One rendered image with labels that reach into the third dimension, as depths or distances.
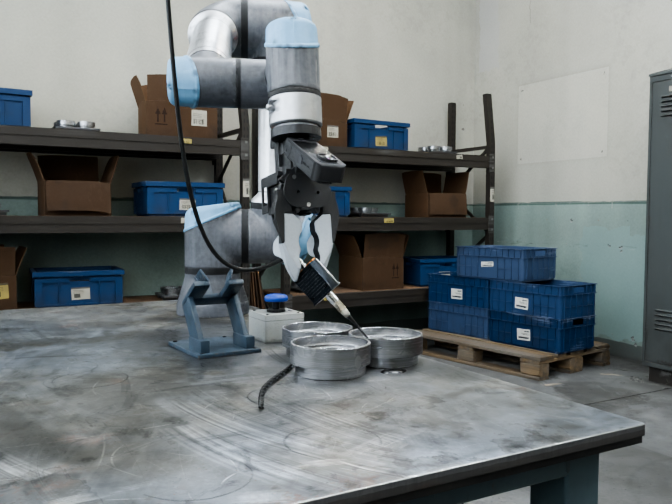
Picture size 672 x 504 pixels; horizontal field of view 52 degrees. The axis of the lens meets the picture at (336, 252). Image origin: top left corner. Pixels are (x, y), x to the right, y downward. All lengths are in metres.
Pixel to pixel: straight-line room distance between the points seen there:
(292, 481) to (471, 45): 6.13
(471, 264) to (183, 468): 4.42
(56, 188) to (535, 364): 3.06
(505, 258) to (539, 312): 0.44
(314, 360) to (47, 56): 4.27
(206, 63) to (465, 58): 5.49
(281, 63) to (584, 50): 4.81
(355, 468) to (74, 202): 3.84
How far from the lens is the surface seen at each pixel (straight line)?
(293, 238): 0.92
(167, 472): 0.59
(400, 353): 0.93
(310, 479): 0.56
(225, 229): 1.41
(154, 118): 4.52
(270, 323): 1.12
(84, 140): 4.31
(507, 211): 6.06
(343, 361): 0.86
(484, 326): 4.94
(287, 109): 0.95
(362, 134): 5.13
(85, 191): 4.35
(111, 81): 5.02
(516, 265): 4.71
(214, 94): 1.07
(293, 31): 0.98
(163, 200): 4.50
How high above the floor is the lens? 1.01
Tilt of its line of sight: 3 degrees down
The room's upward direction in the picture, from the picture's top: straight up
